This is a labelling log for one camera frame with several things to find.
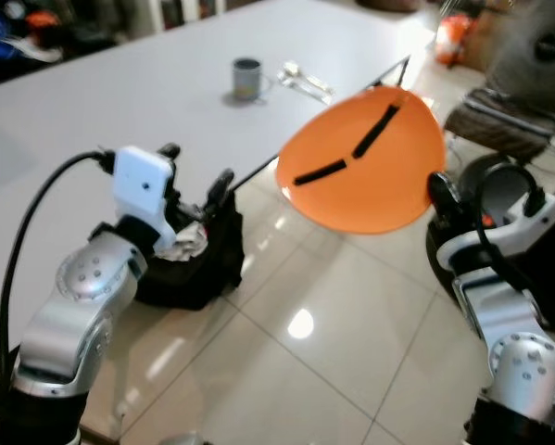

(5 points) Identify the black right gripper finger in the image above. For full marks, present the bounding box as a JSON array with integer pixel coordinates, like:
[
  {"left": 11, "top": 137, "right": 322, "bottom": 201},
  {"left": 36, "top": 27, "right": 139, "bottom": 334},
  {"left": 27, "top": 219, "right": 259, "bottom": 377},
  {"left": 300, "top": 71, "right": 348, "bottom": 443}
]
[{"left": 427, "top": 171, "right": 456, "bottom": 210}]

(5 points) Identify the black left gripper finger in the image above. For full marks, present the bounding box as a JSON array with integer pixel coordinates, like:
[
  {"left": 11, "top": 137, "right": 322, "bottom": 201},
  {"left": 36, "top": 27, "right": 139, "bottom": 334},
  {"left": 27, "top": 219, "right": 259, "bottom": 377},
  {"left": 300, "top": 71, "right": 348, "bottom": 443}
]
[
  {"left": 158, "top": 143, "right": 185, "bottom": 186},
  {"left": 201, "top": 169, "right": 236, "bottom": 223}
]

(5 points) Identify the orange plate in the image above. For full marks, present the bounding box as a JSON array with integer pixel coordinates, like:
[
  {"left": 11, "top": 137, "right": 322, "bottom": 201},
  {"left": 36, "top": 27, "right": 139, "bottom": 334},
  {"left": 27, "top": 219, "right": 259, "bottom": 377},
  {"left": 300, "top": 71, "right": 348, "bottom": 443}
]
[{"left": 275, "top": 85, "right": 447, "bottom": 235}]

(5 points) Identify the black floor bag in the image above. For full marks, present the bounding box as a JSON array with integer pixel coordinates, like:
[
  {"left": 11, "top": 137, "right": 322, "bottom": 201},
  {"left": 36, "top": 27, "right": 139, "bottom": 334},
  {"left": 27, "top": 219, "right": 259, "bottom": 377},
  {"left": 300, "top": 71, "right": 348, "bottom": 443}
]
[{"left": 133, "top": 190, "right": 246, "bottom": 312}]

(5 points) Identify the brown striped stool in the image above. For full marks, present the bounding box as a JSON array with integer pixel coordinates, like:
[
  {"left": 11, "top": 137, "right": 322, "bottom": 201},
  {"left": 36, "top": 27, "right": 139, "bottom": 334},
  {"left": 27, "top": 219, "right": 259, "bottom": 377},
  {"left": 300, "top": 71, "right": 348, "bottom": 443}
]
[{"left": 444, "top": 88, "right": 555, "bottom": 166}]

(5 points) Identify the long black tape strip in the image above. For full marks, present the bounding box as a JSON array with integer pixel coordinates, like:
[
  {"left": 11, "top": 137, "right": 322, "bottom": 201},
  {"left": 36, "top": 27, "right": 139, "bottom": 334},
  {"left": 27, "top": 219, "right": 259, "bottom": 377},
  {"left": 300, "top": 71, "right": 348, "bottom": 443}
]
[{"left": 351, "top": 104, "right": 402, "bottom": 159}]

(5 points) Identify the grey mug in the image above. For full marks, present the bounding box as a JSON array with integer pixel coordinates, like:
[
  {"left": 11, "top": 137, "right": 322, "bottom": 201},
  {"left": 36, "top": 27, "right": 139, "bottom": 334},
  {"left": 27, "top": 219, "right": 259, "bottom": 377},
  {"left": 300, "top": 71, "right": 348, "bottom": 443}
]
[{"left": 232, "top": 57, "right": 263, "bottom": 102}]

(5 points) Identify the short black tape strip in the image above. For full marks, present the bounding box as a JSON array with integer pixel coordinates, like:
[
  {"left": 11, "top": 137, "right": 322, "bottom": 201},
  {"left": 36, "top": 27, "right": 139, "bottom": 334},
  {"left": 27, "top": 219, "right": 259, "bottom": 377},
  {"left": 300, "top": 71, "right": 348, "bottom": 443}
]
[{"left": 291, "top": 159, "right": 348, "bottom": 186}]

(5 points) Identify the orange and white container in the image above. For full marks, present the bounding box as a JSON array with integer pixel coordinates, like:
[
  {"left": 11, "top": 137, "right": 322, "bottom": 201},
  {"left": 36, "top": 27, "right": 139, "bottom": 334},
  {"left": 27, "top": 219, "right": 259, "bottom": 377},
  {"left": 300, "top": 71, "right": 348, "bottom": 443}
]
[{"left": 435, "top": 13, "right": 474, "bottom": 68}]

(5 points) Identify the grey round fan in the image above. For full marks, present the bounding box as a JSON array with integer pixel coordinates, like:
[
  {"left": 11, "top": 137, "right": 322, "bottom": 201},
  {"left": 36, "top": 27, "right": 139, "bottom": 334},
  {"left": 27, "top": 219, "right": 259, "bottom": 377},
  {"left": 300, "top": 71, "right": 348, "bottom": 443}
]
[{"left": 495, "top": 0, "right": 555, "bottom": 112}]

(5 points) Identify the orange black device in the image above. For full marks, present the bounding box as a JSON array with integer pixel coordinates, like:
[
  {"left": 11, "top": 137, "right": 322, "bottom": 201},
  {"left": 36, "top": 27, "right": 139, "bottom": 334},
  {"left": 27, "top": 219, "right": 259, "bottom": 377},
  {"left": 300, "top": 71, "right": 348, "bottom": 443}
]
[{"left": 27, "top": 11, "right": 60, "bottom": 43}]

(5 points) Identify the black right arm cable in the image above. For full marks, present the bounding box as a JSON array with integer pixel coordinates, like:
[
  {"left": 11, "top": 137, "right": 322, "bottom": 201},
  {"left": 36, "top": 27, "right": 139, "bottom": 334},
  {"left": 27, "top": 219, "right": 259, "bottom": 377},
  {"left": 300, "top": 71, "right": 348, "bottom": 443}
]
[{"left": 472, "top": 162, "right": 547, "bottom": 298}]

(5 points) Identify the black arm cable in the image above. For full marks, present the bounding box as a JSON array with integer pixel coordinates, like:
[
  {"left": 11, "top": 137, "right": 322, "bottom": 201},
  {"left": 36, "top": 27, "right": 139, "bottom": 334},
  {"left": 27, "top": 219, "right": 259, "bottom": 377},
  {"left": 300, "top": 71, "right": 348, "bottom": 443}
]
[
  {"left": 472, "top": 162, "right": 547, "bottom": 298},
  {"left": 0, "top": 148, "right": 120, "bottom": 437}
]

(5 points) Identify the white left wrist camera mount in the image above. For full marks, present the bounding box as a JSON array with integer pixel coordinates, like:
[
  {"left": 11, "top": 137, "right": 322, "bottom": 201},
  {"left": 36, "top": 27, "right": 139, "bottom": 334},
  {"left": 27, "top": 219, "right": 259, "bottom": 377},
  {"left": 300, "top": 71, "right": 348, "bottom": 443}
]
[{"left": 112, "top": 146, "right": 176, "bottom": 249}]

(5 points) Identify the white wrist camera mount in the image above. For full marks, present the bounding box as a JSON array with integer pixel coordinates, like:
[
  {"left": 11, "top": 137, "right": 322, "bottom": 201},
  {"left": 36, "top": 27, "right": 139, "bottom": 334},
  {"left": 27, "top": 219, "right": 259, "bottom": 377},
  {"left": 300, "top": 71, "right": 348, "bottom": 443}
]
[
  {"left": 435, "top": 190, "right": 555, "bottom": 274},
  {"left": 112, "top": 146, "right": 176, "bottom": 249}
]

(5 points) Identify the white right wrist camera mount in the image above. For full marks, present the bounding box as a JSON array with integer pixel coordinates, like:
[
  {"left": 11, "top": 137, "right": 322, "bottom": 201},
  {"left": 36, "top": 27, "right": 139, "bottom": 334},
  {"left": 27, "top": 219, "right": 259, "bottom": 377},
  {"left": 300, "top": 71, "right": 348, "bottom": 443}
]
[{"left": 435, "top": 190, "right": 555, "bottom": 274}]

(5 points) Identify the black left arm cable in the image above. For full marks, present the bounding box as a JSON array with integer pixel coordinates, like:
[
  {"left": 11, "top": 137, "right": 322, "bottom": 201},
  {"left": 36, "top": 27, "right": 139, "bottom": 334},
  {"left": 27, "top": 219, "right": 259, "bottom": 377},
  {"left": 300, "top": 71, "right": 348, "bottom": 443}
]
[{"left": 0, "top": 148, "right": 120, "bottom": 437}]

